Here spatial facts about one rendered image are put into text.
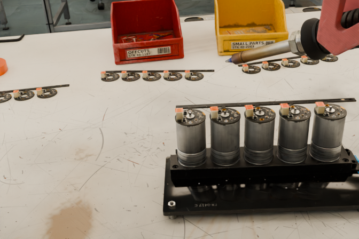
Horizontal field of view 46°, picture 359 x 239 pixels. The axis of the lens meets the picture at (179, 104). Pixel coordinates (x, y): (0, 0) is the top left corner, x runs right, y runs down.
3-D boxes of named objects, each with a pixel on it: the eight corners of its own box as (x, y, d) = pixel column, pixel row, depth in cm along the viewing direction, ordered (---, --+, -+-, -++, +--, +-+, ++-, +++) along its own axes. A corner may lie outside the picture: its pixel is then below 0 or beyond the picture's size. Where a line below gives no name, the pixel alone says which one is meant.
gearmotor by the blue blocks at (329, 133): (342, 169, 35) (351, 117, 33) (312, 170, 35) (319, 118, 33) (333, 152, 38) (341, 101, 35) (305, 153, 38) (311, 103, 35)
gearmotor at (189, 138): (207, 175, 36) (205, 122, 33) (178, 176, 36) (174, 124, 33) (206, 157, 38) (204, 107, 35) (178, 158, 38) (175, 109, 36)
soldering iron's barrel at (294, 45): (231, 72, 30) (309, 56, 25) (224, 52, 30) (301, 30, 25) (244, 66, 31) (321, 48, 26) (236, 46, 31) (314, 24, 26)
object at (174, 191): (342, 159, 39) (344, 149, 38) (374, 215, 32) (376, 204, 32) (166, 166, 39) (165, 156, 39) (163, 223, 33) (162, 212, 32)
